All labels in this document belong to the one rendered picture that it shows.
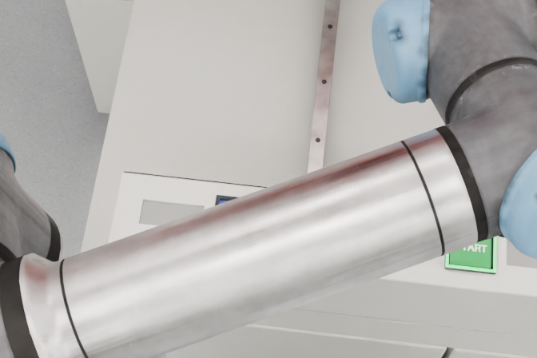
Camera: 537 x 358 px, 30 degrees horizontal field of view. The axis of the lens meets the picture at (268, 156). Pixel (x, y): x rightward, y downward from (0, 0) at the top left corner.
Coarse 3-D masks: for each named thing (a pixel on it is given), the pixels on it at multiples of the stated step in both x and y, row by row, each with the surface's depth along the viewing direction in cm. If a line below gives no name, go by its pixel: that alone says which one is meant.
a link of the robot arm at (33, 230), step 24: (0, 144) 72; (0, 168) 71; (0, 192) 69; (24, 192) 73; (0, 216) 67; (24, 216) 71; (48, 216) 76; (0, 240) 65; (24, 240) 70; (48, 240) 73
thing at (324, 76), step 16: (336, 0) 139; (336, 16) 138; (336, 32) 137; (320, 48) 135; (320, 64) 134; (320, 80) 133; (320, 96) 132; (320, 112) 131; (320, 128) 130; (320, 144) 129; (320, 160) 128
